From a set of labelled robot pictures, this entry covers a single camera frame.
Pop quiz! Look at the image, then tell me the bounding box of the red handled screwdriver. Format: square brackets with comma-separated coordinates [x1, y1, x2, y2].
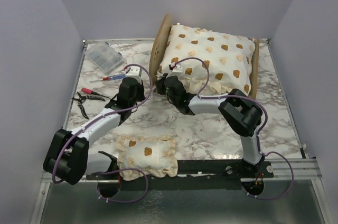
[81, 88, 110, 99]

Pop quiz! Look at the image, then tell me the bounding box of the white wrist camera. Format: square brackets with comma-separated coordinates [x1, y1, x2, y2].
[168, 63, 183, 78]
[125, 66, 142, 80]

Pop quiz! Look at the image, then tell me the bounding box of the clear plastic screw box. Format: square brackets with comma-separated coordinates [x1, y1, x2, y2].
[84, 42, 125, 75]

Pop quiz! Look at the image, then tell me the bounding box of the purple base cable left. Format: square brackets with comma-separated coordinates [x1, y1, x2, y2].
[91, 167, 149, 204]

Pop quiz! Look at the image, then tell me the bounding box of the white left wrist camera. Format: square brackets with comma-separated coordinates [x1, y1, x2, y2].
[125, 66, 142, 80]

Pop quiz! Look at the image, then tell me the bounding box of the blue handled screwdriver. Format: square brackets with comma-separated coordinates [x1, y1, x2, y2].
[90, 73, 126, 83]

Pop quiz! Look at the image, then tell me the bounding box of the small bear print pillow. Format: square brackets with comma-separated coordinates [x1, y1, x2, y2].
[116, 135, 178, 181]

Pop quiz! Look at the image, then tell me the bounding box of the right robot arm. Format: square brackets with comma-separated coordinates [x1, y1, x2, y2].
[155, 76, 268, 177]

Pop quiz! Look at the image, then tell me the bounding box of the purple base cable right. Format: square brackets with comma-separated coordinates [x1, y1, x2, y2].
[244, 151, 295, 201]

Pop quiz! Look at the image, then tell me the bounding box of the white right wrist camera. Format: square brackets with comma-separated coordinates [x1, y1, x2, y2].
[168, 63, 183, 78]

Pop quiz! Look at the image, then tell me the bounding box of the black front mounting rail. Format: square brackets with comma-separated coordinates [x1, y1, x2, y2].
[85, 159, 273, 191]

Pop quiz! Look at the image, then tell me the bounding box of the large bear print cushion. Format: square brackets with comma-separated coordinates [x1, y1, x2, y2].
[157, 24, 255, 96]

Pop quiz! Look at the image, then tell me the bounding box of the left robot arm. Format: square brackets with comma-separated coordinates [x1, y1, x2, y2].
[43, 76, 146, 185]

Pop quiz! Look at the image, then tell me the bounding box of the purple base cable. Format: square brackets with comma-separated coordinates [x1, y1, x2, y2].
[91, 167, 149, 204]
[244, 151, 295, 201]

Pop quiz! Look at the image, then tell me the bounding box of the wooden pet bed frame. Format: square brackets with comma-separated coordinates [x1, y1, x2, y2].
[149, 14, 260, 99]

